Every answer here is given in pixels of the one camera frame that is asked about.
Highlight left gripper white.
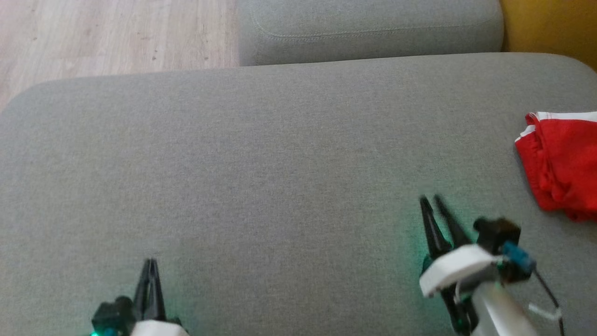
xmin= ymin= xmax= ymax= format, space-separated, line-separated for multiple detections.
xmin=130 ymin=258 xmax=190 ymax=336

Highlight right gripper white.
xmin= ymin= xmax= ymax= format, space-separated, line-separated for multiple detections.
xmin=419 ymin=194 xmax=507 ymax=335

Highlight red mesh shorts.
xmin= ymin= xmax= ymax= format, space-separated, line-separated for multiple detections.
xmin=514 ymin=111 xmax=597 ymax=222

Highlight grey sofa seat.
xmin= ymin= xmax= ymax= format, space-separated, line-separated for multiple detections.
xmin=0 ymin=52 xmax=597 ymax=336

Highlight grey sofa cushion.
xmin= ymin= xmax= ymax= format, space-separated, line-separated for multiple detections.
xmin=238 ymin=0 xmax=505 ymax=67

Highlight yellow furniture panel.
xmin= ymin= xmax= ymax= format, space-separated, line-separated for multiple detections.
xmin=500 ymin=0 xmax=597 ymax=71

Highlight blue cable connector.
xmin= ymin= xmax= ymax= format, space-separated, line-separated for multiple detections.
xmin=501 ymin=240 xmax=537 ymax=273

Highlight thin black cable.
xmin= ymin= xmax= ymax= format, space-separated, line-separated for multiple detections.
xmin=532 ymin=268 xmax=566 ymax=336

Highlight white cable tag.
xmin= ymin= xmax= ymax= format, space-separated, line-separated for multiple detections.
xmin=528 ymin=303 xmax=560 ymax=321

